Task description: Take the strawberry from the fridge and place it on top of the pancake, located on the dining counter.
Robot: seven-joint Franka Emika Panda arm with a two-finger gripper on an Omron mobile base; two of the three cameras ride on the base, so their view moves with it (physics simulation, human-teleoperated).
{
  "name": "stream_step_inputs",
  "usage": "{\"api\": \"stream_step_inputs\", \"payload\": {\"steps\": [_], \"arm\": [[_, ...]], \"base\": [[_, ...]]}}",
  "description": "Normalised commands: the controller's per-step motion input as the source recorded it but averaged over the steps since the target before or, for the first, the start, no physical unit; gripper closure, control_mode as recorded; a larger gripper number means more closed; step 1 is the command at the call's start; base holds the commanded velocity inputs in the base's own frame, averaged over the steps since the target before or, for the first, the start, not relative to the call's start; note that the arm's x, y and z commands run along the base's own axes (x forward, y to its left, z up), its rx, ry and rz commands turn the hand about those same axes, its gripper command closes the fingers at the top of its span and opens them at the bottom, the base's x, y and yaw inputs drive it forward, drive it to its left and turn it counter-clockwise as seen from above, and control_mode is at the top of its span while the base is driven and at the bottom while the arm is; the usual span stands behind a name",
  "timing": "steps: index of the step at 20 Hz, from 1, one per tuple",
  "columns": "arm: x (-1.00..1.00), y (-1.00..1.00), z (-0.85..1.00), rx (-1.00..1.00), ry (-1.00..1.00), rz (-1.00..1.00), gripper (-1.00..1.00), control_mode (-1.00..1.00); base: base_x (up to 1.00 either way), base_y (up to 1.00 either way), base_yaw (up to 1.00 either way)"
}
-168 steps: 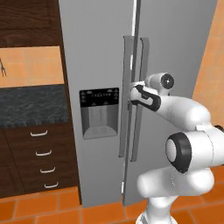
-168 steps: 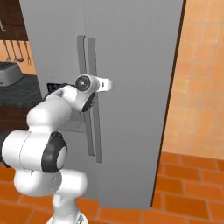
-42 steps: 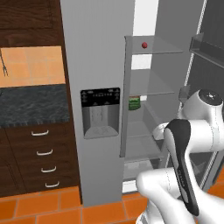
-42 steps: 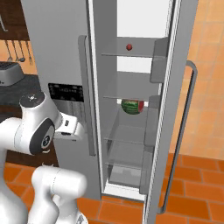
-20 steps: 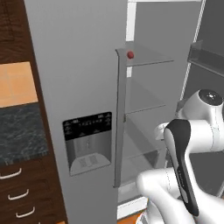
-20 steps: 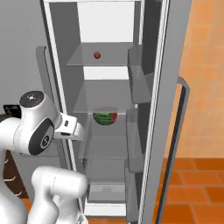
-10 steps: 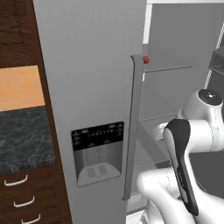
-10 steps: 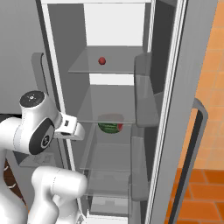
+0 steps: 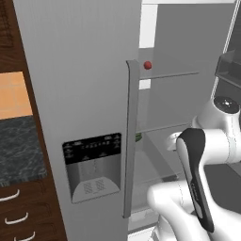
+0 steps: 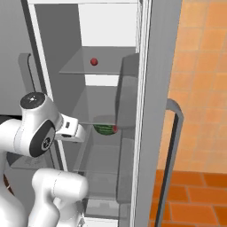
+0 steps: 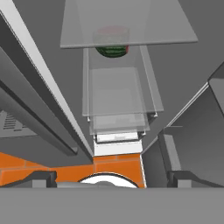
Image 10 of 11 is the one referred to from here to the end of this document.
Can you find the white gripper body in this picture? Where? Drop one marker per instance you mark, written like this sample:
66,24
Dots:
79,133

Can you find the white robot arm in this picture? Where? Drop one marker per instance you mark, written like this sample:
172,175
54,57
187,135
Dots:
35,130

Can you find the glass fridge shelf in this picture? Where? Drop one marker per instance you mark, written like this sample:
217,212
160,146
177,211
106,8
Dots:
100,156
97,100
88,68

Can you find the clear fridge drawer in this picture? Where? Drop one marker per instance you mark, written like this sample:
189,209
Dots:
103,189

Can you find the grey fridge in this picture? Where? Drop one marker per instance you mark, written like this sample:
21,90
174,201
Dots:
59,35

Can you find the green watermelon slice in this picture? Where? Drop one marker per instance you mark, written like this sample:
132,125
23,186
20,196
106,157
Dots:
104,129

